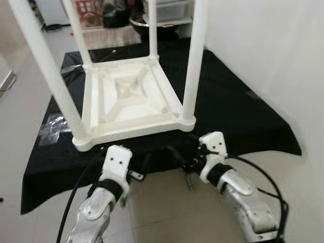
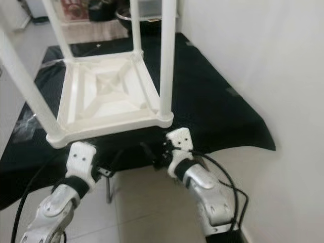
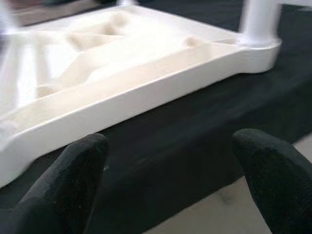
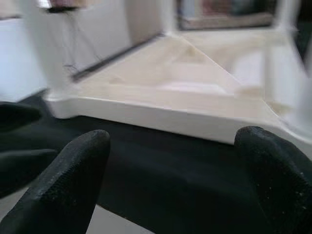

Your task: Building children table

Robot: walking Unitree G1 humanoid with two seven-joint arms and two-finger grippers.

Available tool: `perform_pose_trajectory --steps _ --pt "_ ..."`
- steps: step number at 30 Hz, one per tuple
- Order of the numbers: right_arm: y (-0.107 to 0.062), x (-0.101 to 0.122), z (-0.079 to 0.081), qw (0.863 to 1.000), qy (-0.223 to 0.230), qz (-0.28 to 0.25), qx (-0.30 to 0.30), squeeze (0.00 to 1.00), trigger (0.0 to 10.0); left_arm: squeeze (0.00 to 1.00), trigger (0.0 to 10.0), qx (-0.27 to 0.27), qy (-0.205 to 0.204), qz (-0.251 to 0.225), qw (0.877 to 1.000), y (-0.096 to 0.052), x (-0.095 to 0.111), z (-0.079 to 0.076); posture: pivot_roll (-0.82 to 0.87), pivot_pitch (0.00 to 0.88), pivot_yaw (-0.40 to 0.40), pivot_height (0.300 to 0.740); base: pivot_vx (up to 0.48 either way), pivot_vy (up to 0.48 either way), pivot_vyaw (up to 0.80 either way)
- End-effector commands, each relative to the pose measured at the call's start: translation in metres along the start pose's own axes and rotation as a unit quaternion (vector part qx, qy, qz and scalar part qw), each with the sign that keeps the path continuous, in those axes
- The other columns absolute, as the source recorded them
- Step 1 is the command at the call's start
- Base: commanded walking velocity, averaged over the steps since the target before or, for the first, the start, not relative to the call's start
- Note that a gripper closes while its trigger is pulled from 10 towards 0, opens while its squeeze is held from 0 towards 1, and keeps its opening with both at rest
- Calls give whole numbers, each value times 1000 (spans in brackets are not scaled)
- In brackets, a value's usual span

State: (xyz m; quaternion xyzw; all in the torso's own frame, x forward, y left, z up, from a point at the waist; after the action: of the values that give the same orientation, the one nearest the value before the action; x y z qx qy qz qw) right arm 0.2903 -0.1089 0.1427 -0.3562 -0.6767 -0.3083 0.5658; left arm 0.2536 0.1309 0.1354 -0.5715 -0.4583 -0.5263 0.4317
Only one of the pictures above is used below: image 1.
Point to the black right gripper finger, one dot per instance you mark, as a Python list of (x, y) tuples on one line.
[(175, 154)]

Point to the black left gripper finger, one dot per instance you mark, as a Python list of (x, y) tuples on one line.
[(147, 163)]

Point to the white plastic table leg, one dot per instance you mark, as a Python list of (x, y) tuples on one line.
[(45, 66), (153, 30), (195, 61), (76, 30)]

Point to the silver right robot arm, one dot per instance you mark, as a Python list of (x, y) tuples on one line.
[(248, 202)]

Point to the black tablecloth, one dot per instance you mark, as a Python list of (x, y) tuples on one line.
[(228, 101)]

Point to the grey tape patch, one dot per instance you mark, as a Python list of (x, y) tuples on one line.
[(251, 94)]

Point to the clear plastic bag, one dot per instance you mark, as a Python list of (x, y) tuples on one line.
[(53, 126), (71, 70)]

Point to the beige patterned cloth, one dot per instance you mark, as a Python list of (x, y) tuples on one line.
[(114, 38)]

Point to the green lidded clear box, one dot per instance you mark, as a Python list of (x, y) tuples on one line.
[(174, 10)]

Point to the orange lidded storage box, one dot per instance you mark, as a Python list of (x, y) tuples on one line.
[(88, 12)]

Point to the white appliance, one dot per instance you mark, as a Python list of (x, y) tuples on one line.
[(53, 10)]

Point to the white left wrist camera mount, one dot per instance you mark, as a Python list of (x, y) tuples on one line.
[(117, 162)]

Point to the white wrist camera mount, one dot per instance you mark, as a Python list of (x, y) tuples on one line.
[(117, 162), (212, 144)]

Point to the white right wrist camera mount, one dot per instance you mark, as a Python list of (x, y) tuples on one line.
[(212, 144)]

